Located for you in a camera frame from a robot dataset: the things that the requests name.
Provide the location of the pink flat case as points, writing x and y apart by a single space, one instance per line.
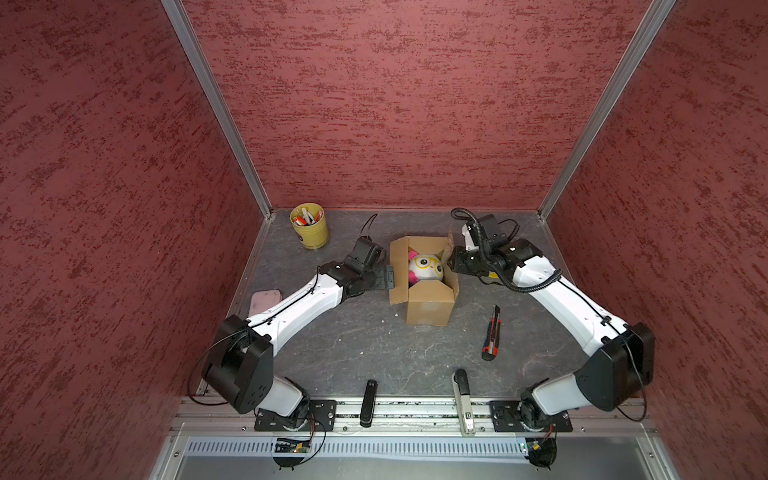
261 301

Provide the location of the aluminium front rail frame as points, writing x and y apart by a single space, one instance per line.
408 428

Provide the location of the yellow-green pen holder cup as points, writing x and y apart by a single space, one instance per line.
309 222

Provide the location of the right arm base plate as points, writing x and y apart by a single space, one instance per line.
509 417

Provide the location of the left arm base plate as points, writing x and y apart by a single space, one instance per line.
321 415

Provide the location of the aluminium corner post right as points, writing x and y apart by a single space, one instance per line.
642 39

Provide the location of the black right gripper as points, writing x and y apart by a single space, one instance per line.
458 264

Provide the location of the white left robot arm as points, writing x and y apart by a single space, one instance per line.
239 365

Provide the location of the white owl ball toy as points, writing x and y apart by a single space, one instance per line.
424 267

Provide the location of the black handle on rail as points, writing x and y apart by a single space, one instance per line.
368 404

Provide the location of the red black utility knife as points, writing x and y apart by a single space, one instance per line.
492 339

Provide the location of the aluminium corner post left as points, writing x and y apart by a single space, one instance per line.
187 37

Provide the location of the brown cardboard express box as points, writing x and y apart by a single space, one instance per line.
428 302

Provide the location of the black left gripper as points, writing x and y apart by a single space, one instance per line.
381 282

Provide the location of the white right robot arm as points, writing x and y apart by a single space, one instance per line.
620 360

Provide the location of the circuit board with wires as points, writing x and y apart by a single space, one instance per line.
542 453
289 453

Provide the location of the silver latch with black handle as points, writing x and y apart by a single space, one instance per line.
462 394

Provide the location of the right circuit board with wires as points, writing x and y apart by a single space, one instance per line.
542 453

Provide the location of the aluminium corner post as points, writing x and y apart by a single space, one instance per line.
187 37
642 39

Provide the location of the left circuit board with wires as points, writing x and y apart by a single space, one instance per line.
289 453

